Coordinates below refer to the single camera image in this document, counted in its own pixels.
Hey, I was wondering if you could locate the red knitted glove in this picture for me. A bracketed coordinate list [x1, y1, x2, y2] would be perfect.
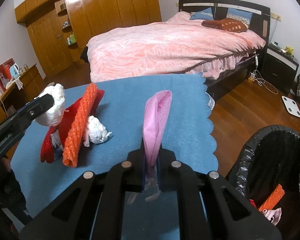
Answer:
[40, 89, 104, 164]

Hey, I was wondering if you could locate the white tissue large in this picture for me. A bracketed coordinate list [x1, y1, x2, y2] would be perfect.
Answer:
[35, 83, 65, 127]

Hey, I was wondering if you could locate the orange foam net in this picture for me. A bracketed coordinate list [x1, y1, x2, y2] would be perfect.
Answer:
[258, 184, 285, 212]
[63, 83, 98, 167]

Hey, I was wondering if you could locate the white tissue small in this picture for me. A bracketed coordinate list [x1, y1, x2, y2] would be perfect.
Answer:
[83, 115, 112, 147]

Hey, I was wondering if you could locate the pink face mask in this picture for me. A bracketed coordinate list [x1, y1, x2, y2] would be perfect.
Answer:
[127, 89, 173, 204]

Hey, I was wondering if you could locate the black trash bin with bag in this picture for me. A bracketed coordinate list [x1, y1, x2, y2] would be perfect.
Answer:
[226, 125, 300, 239]

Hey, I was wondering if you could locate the wooden desk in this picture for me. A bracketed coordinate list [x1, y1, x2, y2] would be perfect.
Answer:
[0, 64, 46, 124]

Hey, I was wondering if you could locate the light blue kettle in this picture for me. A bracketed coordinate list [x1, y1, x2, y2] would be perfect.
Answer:
[10, 63, 20, 79]

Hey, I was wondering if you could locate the blue table cloth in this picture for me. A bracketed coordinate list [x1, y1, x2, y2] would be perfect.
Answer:
[10, 73, 220, 240]

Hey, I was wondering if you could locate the wooden wardrobe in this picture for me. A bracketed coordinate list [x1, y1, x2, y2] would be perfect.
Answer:
[15, 0, 161, 77]

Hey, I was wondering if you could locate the white bathroom scale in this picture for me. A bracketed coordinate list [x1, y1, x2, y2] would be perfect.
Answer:
[281, 95, 300, 118]

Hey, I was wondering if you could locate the black nightstand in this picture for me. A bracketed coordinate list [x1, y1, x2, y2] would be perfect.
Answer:
[261, 44, 299, 95]

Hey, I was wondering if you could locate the bed with pink duvet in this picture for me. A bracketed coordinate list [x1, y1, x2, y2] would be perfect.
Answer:
[80, 0, 271, 86]

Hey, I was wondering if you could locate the yellow plush toy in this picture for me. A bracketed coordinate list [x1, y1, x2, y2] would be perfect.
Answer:
[285, 46, 294, 57]

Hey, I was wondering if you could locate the brown dotted pillow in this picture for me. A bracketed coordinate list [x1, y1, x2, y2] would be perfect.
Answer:
[202, 18, 249, 33]

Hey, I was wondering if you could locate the blue pillow left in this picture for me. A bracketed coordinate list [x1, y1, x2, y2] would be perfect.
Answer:
[190, 7, 214, 21]

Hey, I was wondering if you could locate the blue pillow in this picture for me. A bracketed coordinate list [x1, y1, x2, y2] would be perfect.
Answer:
[190, 7, 214, 21]
[226, 8, 253, 25]

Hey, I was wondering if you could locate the blue pillow right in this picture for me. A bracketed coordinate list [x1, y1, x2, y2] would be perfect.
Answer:
[226, 8, 253, 25]

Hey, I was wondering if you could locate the red picture frame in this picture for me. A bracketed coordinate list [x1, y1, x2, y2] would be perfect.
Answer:
[0, 58, 15, 92]

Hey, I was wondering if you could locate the white charger cable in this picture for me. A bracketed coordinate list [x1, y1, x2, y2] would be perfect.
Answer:
[248, 55, 279, 95]

